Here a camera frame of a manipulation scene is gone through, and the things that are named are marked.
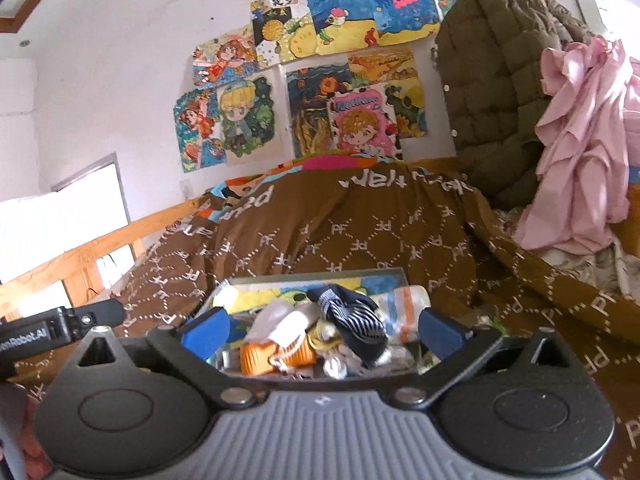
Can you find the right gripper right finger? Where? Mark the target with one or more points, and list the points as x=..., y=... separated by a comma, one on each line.
x=441, y=335

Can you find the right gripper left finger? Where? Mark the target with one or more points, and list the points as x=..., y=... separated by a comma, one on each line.
x=204, y=335

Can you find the white printed soft cloth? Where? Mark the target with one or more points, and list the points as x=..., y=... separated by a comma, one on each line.
x=399, y=311

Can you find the orange ribbed sock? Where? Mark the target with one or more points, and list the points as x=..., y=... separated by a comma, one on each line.
x=262, y=359

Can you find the grey white sock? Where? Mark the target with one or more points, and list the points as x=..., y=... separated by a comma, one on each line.
x=282, y=323

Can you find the navy striped sock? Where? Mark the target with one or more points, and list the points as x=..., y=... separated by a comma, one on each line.
x=354, y=316

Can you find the frog painted storage box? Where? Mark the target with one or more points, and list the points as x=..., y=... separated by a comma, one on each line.
x=244, y=298

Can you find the brown PF patterned duvet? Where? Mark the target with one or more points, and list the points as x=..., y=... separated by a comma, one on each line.
x=547, y=387

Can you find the colourful cartoon pillow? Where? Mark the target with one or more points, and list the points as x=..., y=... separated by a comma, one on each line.
x=225, y=195

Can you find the orange girl blue painting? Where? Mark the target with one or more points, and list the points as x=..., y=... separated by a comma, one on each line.
x=198, y=130

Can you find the blond boy cartoon painting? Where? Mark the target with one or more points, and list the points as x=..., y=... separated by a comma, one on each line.
x=249, y=120

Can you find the pink cartoon boy painting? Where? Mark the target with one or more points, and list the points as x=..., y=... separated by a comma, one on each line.
x=363, y=121

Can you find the pink crumpled garment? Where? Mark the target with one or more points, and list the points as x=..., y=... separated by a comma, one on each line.
x=590, y=134

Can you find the starry night style painting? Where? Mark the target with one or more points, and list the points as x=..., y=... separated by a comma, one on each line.
x=309, y=91

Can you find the desert landscape painting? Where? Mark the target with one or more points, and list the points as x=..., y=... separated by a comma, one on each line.
x=395, y=72

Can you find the red hair girl painting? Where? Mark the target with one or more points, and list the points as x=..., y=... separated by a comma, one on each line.
x=224, y=59

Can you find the olive quilted jacket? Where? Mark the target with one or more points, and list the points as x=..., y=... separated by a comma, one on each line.
x=488, y=59

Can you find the black yellow moon painting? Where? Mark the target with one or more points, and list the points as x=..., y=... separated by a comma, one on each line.
x=283, y=31

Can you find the pink blob blue painting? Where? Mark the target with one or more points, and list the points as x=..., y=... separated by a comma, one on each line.
x=401, y=21

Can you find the blue sea yellow sand painting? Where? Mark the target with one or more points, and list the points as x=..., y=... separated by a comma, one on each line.
x=343, y=25

